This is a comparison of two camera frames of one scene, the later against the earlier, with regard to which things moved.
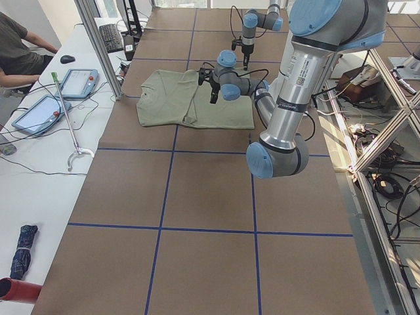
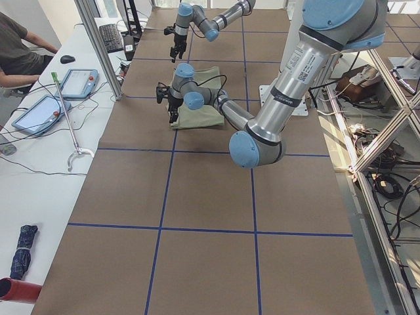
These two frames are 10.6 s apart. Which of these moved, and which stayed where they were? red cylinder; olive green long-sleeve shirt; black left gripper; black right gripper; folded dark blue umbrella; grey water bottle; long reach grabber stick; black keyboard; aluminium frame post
Moved: olive green long-sleeve shirt; black right gripper; black left gripper
Stayed: long reach grabber stick; grey water bottle; aluminium frame post; folded dark blue umbrella; red cylinder; black keyboard
